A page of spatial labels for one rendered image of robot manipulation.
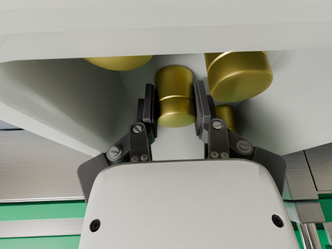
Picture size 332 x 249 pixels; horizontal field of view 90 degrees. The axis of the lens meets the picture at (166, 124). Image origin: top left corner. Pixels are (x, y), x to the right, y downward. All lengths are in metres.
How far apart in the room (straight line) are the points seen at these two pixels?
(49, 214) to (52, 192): 0.04
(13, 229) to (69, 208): 0.09
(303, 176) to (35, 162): 0.40
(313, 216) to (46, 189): 0.36
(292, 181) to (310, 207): 0.03
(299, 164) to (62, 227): 0.36
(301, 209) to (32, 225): 0.38
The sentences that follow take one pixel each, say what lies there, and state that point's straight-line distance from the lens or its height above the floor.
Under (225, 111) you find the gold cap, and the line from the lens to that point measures 0.22.
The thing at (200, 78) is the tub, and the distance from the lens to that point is 0.17.
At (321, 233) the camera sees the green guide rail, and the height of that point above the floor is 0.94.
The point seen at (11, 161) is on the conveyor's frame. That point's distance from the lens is 0.40.
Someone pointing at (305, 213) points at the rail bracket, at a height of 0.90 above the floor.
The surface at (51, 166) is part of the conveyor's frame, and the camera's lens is 0.36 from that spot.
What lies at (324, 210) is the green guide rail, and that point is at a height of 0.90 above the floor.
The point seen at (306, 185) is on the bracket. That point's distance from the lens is 0.25.
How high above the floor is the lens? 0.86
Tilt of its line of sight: 20 degrees down
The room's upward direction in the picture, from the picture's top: 178 degrees clockwise
